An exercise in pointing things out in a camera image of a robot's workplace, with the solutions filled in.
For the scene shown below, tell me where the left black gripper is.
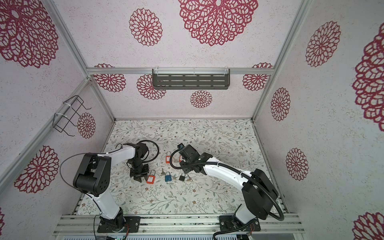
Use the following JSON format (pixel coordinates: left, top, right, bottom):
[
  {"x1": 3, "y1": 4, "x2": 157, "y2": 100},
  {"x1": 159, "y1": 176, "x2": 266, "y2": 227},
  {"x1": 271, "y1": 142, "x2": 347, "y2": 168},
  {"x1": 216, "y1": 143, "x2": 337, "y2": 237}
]
[{"x1": 130, "y1": 158, "x2": 150, "y2": 183}]

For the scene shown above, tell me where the black small padlock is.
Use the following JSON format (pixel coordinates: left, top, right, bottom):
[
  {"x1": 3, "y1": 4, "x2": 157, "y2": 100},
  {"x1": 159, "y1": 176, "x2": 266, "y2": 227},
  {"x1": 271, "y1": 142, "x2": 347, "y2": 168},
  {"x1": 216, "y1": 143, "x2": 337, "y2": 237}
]
[{"x1": 179, "y1": 174, "x2": 191, "y2": 182}]

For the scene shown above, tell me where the blue padlock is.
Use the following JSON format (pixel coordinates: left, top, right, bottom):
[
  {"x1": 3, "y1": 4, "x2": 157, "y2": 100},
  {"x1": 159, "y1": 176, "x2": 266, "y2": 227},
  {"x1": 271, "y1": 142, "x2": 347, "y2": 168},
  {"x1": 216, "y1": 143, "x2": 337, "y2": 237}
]
[{"x1": 165, "y1": 172, "x2": 172, "y2": 183}]

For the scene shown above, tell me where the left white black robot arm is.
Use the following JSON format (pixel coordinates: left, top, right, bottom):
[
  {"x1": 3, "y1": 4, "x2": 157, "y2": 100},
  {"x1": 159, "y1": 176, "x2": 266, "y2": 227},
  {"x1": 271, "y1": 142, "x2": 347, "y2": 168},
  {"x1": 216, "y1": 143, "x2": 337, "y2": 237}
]
[{"x1": 73, "y1": 142, "x2": 149, "y2": 229}]

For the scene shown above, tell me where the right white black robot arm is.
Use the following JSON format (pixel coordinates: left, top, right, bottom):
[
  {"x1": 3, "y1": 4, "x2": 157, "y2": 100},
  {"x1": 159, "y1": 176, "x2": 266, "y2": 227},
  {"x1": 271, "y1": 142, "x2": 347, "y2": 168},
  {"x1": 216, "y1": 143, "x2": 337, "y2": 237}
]
[{"x1": 172, "y1": 144, "x2": 284, "y2": 224}]

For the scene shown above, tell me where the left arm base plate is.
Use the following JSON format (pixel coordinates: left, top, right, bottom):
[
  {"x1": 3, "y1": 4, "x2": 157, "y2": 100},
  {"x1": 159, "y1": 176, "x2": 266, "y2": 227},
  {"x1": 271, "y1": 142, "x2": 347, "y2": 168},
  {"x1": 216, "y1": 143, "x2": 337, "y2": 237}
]
[{"x1": 97, "y1": 216, "x2": 141, "y2": 233}]

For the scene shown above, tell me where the aluminium front rail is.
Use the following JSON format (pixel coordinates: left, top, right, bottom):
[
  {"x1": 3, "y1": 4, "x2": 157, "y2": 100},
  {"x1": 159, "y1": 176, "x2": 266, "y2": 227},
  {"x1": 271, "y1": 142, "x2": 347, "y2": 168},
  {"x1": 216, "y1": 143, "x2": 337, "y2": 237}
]
[{"x1": 51, "y1": 214, "x2": 305, "y2": 239}]

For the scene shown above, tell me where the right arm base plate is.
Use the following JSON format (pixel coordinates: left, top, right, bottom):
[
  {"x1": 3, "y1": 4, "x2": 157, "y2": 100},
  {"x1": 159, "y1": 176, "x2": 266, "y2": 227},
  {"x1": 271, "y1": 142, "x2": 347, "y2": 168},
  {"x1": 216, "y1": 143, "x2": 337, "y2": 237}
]
[{"x1": 219, "y1": 215, "x2": 261, "y2": 233}]

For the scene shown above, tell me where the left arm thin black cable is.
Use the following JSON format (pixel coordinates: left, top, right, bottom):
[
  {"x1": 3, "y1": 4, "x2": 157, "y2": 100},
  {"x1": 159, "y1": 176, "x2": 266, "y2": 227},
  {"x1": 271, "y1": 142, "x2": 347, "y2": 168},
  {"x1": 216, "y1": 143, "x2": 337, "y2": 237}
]
[{"x1": 59, "y1": 143, "x2": 124, "y2": 240}]

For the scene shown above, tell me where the grey slotted wall shelf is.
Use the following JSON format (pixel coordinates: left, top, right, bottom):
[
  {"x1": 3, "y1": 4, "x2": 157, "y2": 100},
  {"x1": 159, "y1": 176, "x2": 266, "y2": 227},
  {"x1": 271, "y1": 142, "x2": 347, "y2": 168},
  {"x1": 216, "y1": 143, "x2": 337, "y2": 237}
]
[{"x1": 152, "y1": 69, "x2": 231, "y2": 90}]

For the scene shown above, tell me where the black wire wall basket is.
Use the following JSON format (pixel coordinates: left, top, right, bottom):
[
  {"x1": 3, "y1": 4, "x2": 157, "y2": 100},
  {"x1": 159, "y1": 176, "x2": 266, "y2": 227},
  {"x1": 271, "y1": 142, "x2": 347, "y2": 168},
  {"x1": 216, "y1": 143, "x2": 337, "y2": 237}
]
[{"x1": 52, "y1": 95, "x2": 91, "y2": 137}]

